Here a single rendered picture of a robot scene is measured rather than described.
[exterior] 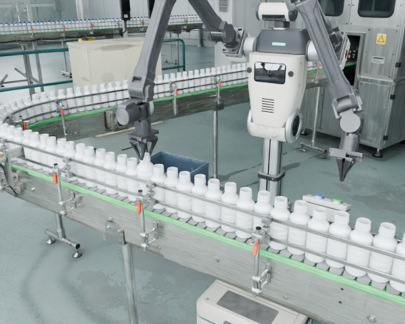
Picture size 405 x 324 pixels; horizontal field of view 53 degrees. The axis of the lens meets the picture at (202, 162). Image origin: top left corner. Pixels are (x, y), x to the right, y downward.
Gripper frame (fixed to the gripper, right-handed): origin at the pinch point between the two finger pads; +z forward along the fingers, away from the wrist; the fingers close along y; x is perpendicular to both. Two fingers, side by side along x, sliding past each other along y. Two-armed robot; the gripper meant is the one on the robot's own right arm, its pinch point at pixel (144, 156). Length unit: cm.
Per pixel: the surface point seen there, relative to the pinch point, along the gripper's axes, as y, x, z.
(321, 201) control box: -13, 62, 7
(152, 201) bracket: 5.3, 7.2, 14.1
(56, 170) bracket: 11.0, -37.9, 10.4
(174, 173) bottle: 0.2, 13.5, 3.7
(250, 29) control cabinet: -572, -248, -2
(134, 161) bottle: 0.8, -4.8, 2.8
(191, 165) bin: -57, -19, 28
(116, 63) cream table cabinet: -281, -294, 24
